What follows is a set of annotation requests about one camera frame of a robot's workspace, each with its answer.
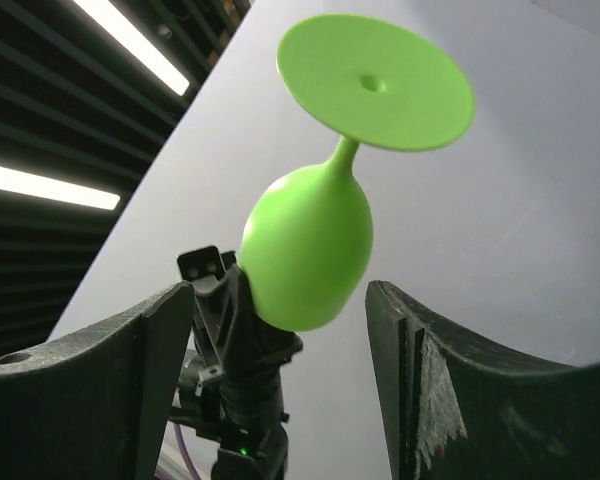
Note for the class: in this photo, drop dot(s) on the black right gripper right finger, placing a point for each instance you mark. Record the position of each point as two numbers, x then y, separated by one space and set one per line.
457 405

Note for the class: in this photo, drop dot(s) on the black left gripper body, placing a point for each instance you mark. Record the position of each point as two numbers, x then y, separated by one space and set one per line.
229 390

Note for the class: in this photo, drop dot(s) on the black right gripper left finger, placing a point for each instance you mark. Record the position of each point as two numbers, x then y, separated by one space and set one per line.
94 403

